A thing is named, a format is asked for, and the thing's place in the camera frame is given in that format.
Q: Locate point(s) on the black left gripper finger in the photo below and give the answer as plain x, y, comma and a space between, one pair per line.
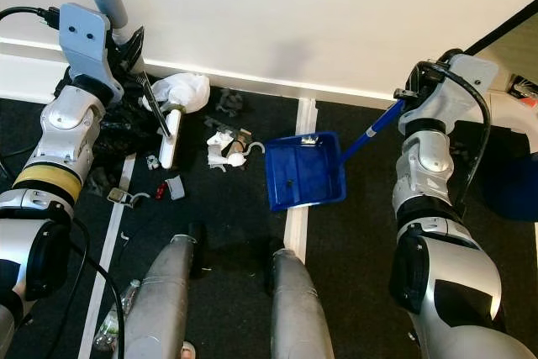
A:
155, 107

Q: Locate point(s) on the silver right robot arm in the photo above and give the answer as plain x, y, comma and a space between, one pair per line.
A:
445, 275

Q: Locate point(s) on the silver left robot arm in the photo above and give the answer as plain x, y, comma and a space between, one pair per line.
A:
50, 124

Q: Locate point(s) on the black debris pile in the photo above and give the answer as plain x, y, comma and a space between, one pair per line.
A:
118, 136

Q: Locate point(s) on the small black debris piece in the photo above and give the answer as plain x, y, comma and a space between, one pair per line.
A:
229, 102

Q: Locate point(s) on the small grey plastic scrap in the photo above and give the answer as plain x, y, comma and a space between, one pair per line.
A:
176, 187

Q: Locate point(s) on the small red scrap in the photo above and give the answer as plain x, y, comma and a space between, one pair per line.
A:
160, 192

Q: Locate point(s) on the white plastic scrap with hook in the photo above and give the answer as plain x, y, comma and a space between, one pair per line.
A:
229, 150

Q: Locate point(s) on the small metal clip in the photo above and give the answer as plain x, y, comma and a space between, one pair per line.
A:
122, 197

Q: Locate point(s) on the dark blue round object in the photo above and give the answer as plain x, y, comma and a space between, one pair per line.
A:
514, 187

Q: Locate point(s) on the silver left robot leg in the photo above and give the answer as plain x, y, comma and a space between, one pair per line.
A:
172, 300

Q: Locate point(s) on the silver robot leg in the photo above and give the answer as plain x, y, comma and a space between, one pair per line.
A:
298, 308
172, 300

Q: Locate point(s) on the clear plastic bottle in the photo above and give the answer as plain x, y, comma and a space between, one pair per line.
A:
113, 325

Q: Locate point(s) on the silver right robot leg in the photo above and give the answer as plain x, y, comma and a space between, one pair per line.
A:
298, 308

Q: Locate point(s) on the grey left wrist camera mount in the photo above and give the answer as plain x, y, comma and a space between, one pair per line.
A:
88, 39

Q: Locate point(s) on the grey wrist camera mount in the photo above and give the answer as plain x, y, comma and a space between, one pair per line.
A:
475, 77
88, 39

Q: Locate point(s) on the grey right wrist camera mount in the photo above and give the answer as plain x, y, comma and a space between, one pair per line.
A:
475, 77

